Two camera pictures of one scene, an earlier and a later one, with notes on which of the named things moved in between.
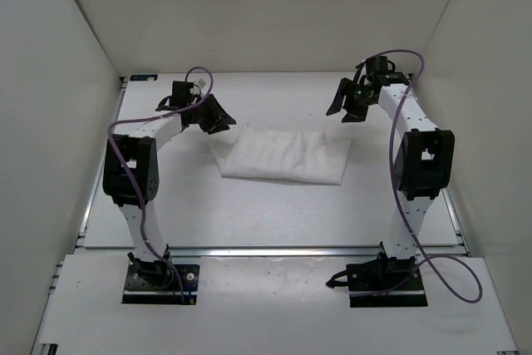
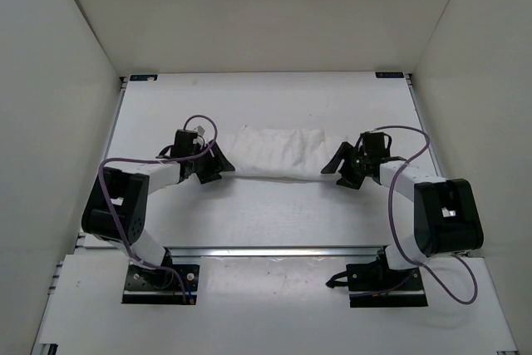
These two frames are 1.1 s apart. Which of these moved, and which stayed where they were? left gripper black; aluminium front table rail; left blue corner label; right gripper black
Moved: left gripper black; right gripper black
Stayed: left blue corner label; aluminium front table rail
